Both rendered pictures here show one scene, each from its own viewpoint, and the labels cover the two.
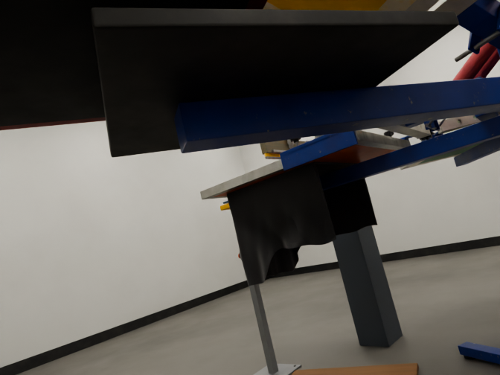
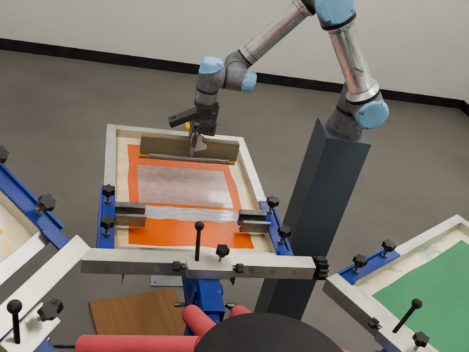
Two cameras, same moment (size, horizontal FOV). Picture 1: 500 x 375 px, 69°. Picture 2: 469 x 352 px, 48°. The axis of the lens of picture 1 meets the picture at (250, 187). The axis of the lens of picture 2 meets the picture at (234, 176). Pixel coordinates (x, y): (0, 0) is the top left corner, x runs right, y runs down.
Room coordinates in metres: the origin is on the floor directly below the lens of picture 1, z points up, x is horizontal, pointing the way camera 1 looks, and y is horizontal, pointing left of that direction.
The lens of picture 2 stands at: (0.39, -1.26, 2.05)
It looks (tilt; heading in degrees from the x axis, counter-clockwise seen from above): 32 degrees down; 33
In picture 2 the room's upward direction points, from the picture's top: 14 degrees clockwise
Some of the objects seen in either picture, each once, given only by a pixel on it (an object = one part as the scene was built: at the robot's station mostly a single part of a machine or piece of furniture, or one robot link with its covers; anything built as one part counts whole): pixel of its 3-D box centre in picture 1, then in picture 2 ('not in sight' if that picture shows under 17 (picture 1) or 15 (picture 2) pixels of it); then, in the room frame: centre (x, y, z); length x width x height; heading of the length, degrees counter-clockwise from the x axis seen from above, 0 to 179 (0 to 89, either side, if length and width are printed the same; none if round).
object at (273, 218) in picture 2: not in sight; (273, 232); (1.69, -0.62, 0.98); 0.30 x 0.05 x 0.07; 51
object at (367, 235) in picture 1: (353, 237); (301, 244); (2.19, -0.53, 0.60); 0.18 x 0.18 x 1.20; 45
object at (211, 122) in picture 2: not in sight; (203, 116); (1.69, -0.23, 1.23); 0.09 x 0.08 x 0.12; 141
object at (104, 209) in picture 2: (318, 149); (106, 224); (1.26, -0.27, 0.98); 0.30 x 0.05 x 0.07; 51
